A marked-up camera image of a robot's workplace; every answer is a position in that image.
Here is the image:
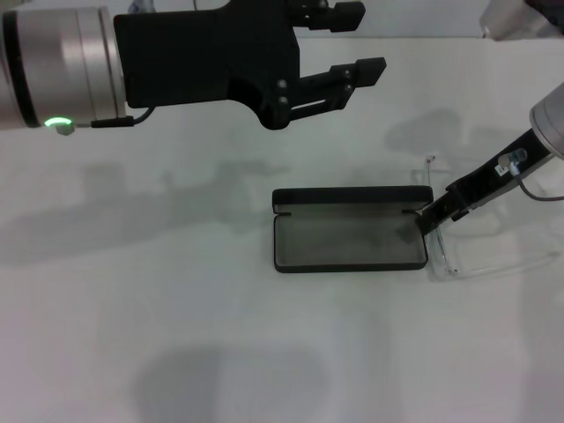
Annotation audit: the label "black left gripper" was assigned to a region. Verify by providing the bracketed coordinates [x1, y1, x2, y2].
[113, 0, 301, 131]

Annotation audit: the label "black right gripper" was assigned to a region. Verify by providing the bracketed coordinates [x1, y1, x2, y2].
[416, 130, 554, 238]

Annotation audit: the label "clear plastic glasses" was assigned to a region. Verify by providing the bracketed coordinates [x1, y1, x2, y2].
[412, 153, 559, 283]

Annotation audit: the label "black glasses case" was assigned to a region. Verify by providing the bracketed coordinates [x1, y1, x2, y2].
[271, 184, 435, 274]

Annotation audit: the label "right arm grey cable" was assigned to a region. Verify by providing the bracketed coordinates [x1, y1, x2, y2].
[493, 148, 564, 203]

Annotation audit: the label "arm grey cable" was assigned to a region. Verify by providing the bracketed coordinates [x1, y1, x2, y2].
[493, 148, 564, 203]
[56, 107, 155, 138]

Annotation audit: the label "left arm grey cable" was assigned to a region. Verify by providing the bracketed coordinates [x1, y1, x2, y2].
[56, 107, 155, 138]

